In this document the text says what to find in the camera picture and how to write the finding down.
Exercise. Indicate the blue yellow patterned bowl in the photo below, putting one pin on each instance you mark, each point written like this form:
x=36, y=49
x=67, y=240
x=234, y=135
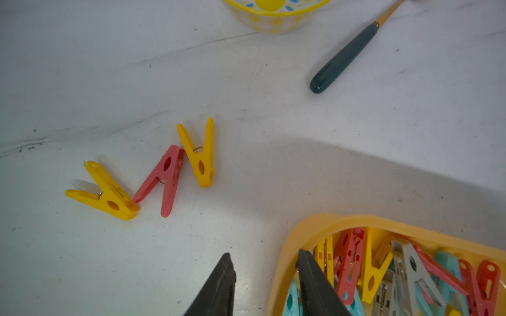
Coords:
x=274, y=17

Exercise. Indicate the teal clothespin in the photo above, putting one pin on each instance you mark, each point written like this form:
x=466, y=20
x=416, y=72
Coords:
x=451, y=270
x=293, y=306
x=356, y=307

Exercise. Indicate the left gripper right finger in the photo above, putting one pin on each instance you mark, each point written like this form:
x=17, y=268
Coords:
x=317, y=294

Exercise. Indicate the yellow clothespin bottom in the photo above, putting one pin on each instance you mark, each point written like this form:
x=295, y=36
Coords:
x=323, y=254

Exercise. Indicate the yellow plastic storage box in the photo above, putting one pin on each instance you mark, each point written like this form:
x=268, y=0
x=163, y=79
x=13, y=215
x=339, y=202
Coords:
x=316, y=228

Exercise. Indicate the gold spoon green handle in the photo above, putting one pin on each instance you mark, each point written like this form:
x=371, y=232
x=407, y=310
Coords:
x=328, y=74

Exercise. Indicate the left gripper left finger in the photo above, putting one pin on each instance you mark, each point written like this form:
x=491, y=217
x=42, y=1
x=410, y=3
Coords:
x=217, y=296

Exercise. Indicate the yellow clothespin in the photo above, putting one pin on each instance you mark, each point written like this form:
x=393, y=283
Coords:
x=112, y=198
x=374, y=265
x=323, y=254
x=201, y=162

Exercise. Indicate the red clothespin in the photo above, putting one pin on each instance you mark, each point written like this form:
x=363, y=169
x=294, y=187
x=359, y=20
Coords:
x=347, y=262
x=432, y=266
x=483, y=286
x=167, y=171

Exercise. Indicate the grey clothespin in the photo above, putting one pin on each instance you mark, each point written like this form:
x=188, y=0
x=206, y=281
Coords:
x=385, y=301
x=415, y=287

